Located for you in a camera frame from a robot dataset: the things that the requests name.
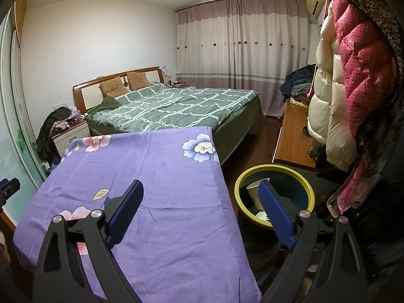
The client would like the brown pillow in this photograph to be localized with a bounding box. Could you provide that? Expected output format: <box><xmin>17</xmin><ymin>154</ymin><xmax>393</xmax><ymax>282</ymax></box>
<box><xmin>98</xmin><ymin>76</ymin><xmax>130</xmax><ymax>98</ymax></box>
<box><xmin>126</xmin><ymin>72</ymin><xmax>152</xmax><ymax>90</ymax></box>

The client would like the pile of folded clothes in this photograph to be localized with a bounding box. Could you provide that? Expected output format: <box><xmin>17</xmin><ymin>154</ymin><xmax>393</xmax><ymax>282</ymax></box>
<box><xmin>278</xmin><ymin>65</ymin><xmax>318</xmax><ymax>100</ymax></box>

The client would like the pink dotted puffer jacket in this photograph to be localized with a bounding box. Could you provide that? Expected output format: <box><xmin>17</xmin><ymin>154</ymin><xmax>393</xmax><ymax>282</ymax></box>
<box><xmin>328</xmin><ymin>0</ymin><xmax>398</xmax><ymax>212</ymax></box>

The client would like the pink and white curtain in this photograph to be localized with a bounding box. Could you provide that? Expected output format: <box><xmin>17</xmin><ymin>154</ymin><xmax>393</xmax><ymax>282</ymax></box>
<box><xmin>175</xmin><ymin>0</ymin><xmax>316</xmax><ymax>117</ymax></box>

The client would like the leopard print garment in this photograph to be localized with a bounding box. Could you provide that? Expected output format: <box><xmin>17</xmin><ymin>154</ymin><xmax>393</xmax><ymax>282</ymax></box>
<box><xmin>344</xmin><ymin>0</ymin><xmax>403</xmax><ymax>67</ymax></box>

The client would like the wooden bed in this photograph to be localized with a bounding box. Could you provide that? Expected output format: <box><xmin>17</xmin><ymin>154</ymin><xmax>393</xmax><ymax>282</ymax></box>
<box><xmin>72</xmin><ymin>66</ymin><xmax>262</xmax><ymax>165</ymax></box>

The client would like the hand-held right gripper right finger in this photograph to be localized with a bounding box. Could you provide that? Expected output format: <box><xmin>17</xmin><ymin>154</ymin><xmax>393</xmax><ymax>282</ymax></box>
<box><xmin>257</xmin><ymin>181</ymin><xmax>368</xmax><ymax>303</ymax></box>

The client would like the dark clothes heap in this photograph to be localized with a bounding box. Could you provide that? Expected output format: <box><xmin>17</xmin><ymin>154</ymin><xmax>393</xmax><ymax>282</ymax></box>
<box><xmin>36</xmin><ymin>107</ymin><xmax>87</xmax><ymax>161</ymax></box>

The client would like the purple floral tablecloth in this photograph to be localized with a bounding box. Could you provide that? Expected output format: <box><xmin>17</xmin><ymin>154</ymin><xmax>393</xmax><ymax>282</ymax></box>
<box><xmin>13</xmin><ymin>126</ymin><xmax>262</xmax><ymax>303</ymax></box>

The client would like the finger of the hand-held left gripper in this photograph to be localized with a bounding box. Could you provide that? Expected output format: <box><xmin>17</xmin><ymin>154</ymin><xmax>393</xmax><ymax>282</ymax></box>
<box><xmin>0</xmin><ymin>178</ymin><xmax>21</xmax><ymax>209</ymax></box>

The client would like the green checked duvet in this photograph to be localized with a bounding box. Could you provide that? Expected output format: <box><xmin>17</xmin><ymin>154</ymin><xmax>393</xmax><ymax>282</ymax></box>
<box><xmin>86</xmin><ymin>84</ymin><xmax>260</xmax><ymax>133</ymax></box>

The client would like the dark green cloth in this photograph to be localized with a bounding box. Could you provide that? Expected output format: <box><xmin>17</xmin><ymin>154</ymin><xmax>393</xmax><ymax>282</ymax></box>
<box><xmin>91</xmin><ymin>96</ymin><xmax>122</xmax><ymax>112</ymax></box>

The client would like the yellow-rimmed trash bin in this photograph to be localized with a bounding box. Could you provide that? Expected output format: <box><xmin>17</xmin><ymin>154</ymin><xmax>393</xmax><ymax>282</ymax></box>
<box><xmin>234</xmin><ymin>163</ymin><xmax>315</xmax><ymax>253</ymax></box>

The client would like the white nightstand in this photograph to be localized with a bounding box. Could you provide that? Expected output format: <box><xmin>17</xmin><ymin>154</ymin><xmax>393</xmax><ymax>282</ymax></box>
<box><xmin>51</xmin><ymin>122</ymin><xmax>90</xmax><ymax>158</ymax></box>

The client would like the glass sliding wardrobe door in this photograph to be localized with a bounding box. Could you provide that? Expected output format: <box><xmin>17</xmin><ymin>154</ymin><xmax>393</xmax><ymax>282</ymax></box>
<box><xmin>0</xmin><ymin>13</ymin><xmax>48</xmax><ymax>224</ymax></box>

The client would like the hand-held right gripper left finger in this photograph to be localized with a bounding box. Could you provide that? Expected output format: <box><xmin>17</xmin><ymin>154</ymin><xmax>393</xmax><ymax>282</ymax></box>
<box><xmin>32</xmin><ymin>179</ymin><xmax>145</xmax><ymax>303</ymax></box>

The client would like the cream puffer coat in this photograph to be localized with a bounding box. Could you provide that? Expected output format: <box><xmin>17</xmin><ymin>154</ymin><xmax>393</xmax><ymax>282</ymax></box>
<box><xmin>308</xmin><ymin>0</ymin><xmax>360</xmax><ymax>171</ymax></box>

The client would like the beige paper cup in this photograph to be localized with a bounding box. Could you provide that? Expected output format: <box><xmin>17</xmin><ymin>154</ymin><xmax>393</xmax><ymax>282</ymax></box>
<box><xmin>246</xmin><ymin>178</ymin><xmax>270</xmax><ymax>211</ymax></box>

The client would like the black coat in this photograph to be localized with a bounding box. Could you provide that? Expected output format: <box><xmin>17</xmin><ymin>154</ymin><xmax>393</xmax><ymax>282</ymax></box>
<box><xmin>316</xmin><ymin>54</ymin><xmax>404</xmax><ymax>291</ymax></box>

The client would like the wooden desk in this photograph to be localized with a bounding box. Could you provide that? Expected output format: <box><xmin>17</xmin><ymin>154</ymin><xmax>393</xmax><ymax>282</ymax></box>
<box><xmin>273</xmin><ymin>98</ymin><xmax>316</xmax><ymax>168</ymax></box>

